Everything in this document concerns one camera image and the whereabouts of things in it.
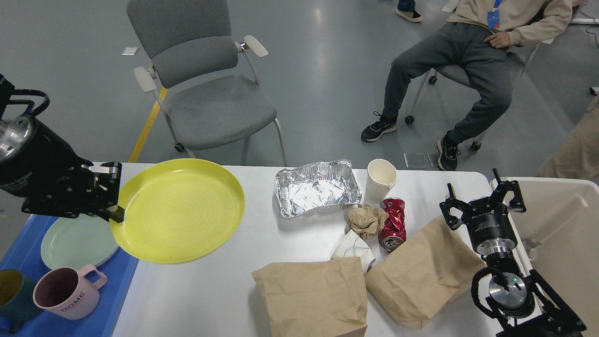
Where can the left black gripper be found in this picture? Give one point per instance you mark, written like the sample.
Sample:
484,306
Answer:
39,166

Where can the brown paper bag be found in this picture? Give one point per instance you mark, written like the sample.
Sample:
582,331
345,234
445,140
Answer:
415,281
315,299

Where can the crumpled brown paper ball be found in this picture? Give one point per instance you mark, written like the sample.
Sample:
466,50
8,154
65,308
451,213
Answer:
365,221

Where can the seated person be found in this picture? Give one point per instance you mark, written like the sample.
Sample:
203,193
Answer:
477,38

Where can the pink mug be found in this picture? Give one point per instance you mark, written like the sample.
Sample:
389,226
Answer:
68,292

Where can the crushed red soda can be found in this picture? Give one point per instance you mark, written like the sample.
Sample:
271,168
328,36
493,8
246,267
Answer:
394,232

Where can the tan cloth at right edge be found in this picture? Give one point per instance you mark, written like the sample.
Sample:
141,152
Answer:
578,155

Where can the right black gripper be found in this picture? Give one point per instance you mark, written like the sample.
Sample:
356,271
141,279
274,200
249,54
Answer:
491,229

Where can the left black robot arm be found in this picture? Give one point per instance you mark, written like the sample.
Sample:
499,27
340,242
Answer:
34,101

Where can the blue plastic tray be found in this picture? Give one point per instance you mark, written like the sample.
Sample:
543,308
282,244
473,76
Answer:
25,254

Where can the aluminium foil tray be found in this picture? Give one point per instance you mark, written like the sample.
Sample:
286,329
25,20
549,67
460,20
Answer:
316,188

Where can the pale green plate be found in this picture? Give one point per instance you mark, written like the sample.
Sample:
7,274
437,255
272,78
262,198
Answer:
77,243

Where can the standing person in jeans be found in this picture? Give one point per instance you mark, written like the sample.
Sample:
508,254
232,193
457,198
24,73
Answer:
407,10

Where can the grey office chair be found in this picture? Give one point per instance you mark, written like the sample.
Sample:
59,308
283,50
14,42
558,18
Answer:
185,39

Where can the dark teal mug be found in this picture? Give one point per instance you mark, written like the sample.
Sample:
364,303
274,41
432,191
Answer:
16,299

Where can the white chair under person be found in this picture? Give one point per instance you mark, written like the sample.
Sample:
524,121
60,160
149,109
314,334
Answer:
517,65

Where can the beige plastic bin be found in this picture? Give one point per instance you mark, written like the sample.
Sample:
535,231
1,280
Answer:
560,232

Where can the yellow plate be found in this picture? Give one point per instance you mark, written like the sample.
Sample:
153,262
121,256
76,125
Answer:
178,211

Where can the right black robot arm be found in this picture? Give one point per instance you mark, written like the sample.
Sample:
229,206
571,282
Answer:
524,305

